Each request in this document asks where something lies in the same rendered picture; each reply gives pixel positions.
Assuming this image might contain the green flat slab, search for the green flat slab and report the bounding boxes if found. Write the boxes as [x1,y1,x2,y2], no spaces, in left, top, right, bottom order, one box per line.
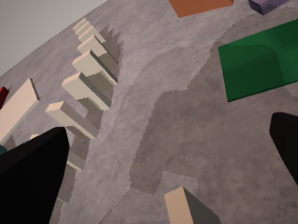
[217,19,298,103]

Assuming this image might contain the beige flat board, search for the beige flat board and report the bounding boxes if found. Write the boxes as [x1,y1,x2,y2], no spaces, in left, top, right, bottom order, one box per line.
[0,77,40,144]

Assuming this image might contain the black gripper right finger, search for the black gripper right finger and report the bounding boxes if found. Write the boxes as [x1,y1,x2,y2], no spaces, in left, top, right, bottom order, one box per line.
[270,112,298,185]

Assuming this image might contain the red rectangular block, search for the red rectangular block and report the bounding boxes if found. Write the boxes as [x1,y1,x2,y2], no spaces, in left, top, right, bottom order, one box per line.
[0,87,9,111]

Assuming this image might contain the beige domino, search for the beige domino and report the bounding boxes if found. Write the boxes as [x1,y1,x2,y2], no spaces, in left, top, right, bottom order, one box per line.
[45,101,100,139]
[164,186,221,224]
[78,26,116,56]
[56,189,72,204]
[77,35,118,71]
[73,19,88,32]
[72,49,117,93]
[29,133,86,171]
[63,71,112,113]
[74,22,92,36]

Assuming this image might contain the purple rectangular block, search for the purple rectangular block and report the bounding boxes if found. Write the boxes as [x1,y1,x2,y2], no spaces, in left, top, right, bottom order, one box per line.
[249,0,287,16]

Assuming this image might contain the teal rectangular block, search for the teal rectangular block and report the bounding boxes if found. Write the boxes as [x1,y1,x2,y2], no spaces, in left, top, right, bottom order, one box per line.
[0,145,7,155]

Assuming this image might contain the orange cube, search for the orange cube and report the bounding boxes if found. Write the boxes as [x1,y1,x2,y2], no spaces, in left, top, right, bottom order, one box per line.
[169,0,234,18]

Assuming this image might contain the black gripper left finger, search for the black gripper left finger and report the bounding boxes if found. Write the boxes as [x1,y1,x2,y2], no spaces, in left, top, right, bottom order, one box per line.
[0,127,69,224]

